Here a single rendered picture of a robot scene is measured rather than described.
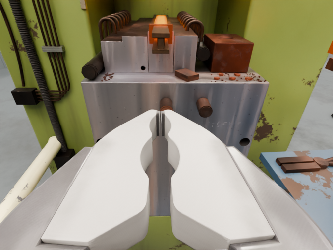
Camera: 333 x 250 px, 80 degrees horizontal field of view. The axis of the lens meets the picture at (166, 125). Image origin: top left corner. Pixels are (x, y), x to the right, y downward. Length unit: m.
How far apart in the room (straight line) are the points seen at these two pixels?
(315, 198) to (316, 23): 0.45
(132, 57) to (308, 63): 0.52
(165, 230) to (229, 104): 0.50
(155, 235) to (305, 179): 0.50
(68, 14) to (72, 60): 0.12
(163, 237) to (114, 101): 0.54
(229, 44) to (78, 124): 0.53
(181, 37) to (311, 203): 0.42
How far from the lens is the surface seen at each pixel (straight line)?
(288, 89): 0.74
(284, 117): 0.80
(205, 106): 0.39
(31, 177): 0.68
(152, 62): 0.46
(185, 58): 0.46
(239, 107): 0.46
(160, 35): 0.33
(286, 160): 0.56
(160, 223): 0.74
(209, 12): 0.94
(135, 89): 0.42
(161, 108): 0.39
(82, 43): 0.63
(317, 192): 0.54
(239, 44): 0.48
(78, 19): 0.62
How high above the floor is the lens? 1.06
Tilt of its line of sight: 33 degrees down
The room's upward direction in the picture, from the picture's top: 1 degrees clockwise
